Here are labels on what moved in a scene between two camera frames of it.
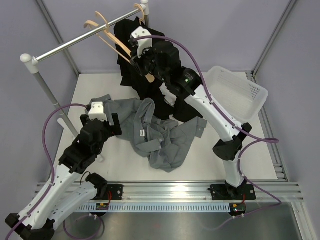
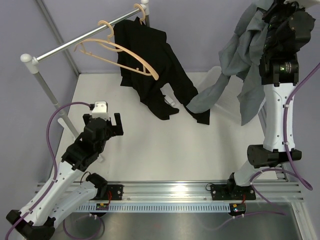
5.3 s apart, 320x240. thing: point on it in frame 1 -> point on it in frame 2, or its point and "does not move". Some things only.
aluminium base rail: [196, 192] does not move
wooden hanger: [141, 20] does not move
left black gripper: [115, 129] does not move
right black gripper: [138, 65] -> [280, 5]
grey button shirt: [161, 142] -> [240, 56]
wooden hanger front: [149, 77] -> [109, 49]
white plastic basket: [235, 95] does not move
